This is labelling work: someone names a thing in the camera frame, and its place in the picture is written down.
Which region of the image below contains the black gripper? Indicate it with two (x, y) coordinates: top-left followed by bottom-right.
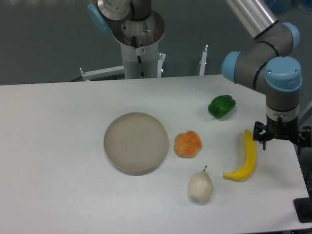
(253, 115), (312, 155)

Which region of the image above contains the yellow toy banana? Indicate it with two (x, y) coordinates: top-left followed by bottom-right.
(223, 129), (257, 181)

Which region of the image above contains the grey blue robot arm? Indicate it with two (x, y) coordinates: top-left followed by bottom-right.
(87, 0), (312, 149)

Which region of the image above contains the grey table leg bar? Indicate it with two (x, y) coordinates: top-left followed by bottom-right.
(298, 101), (312, 125)

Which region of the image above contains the black device at edge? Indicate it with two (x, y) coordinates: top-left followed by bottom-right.
(293, 197), (312, 223)

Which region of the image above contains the green toy bell pepper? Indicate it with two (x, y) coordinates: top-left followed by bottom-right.
(208, 95), (236, 119)

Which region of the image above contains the white toy pear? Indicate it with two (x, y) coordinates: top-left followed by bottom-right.
(187, 165), (213, 205)

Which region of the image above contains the orange peeled toy tangerine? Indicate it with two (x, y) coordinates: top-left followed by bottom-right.
(174, 131), (202, 158)

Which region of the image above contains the blue plastic bag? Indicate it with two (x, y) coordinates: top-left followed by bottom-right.
(264, 0), (292, 14)

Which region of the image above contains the beige round plate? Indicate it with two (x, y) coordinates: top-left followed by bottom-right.
(103, 112), (168, 176)

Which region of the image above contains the white metal post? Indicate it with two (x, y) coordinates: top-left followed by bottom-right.
(199, 44), (208, 76)

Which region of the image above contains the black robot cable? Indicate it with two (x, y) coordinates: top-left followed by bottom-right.
(132, 36), (146, 79)

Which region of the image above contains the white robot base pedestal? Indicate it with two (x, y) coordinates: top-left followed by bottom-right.
(113, 10), (165, 79)

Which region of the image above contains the white metal bracket frame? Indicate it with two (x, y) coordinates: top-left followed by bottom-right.
(80, 52), (166, 81)

